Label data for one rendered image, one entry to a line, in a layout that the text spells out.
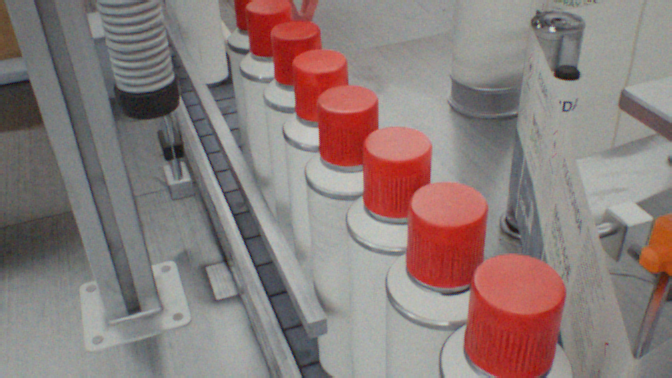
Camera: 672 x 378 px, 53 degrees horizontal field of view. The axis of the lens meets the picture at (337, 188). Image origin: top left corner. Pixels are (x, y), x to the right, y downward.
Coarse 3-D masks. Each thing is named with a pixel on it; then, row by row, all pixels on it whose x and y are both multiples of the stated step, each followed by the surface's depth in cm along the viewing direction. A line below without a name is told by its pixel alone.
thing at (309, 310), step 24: (168, 24) 79; (192, 72) 68; (216, 120) 60; (240, 168) 53; (240, 192) 53; (264, 216) 48; (264, 240) 47; (288, 264) 44; (288, 288) 43; (312, 312) 40; (312, 336) 40
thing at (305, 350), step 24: (192, 96) 82; (216, 96) 82; (192, 120) 77; (216, 144) 73; (240, 144) 72; (216, 168) 69; (240, 216) 62; (264, 264) 57; (264, 288) 58; (288, 312) 52; (288, 336) 50; (312, 360) 48
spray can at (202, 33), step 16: (176, 0) 78; (192, 0) 77; (208, 0) 78; (192, 16) 78; (208, 16) 79; (192, 32) 80; (208, 32) 80; (192, 48) 81; (208, 48) 81; (224, 48) 83; (208, 64) 82; (224, 64) 84; (208, 80) 83; (224, 80) 85
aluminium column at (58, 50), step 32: (32, 0) 42; (64, 0) 43; (32, 32) 43; (64, 32) 44; (32, 64) 44; (64, 64) 46; (96, 64) 45; (64, 96) 47; (96, 96) 47; (64, 128) 47; (96, 128) 48; (64, 160) 48; (96, 160) 50; (96, 192) 52; (128, 192) 51; (96, 224) 52; (128, 224) 53; (96, 256) 53; (128, 256) 55; (128, 288) 57; (128, 320) 58
